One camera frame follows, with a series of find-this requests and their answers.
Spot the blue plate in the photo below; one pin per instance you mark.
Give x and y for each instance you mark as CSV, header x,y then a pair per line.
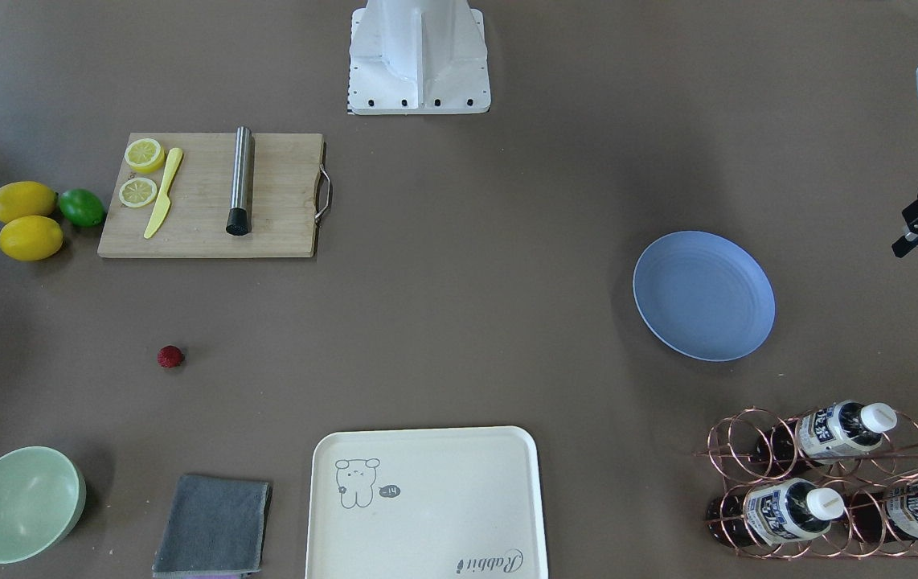
x,y
704,296

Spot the red strawberry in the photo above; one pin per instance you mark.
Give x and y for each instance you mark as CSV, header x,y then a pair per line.
x,y
170,356

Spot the upper tea bottle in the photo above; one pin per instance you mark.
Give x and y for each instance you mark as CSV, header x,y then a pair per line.
x,y
821,437

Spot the tea bottle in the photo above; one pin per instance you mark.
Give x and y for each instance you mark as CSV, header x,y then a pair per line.
x,y
821,437
887,516
794,510

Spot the lower tea bottle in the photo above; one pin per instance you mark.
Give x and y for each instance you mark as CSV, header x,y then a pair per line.
x,y
794,510
887,516

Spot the cream rabbit tray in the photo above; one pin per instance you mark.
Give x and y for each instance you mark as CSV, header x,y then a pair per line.
x,y
427,503

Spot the wooden cutting board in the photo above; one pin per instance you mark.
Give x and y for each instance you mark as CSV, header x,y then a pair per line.
x,y
282,211

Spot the steel muddler black tip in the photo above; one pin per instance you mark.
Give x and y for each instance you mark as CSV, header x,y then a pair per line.
x,y
239,220

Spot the yellow plastic knife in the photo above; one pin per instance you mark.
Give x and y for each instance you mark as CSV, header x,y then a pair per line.
x,y
162,204

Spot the grey folded cloth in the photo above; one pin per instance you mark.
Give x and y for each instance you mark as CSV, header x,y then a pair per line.
x,y
215,528

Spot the lemon half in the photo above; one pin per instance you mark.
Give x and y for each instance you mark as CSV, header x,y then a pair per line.
x,y
144,155

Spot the lemon slice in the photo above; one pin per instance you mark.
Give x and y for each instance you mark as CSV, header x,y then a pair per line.
x,y
137,192

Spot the green lime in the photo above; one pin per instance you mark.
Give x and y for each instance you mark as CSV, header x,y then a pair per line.
x,y
81,207

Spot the yellow lemon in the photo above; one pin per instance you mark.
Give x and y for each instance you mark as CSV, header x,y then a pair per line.
x,y
31,238
26,198

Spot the light green bowl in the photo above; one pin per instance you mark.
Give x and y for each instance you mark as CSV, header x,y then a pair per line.
x,y
42,496

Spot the copper wire bottle rack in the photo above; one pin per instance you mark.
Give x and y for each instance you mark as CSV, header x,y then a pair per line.
x,y
874,477

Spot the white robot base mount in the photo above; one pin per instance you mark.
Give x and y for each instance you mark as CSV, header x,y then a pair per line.
x,y
418,57

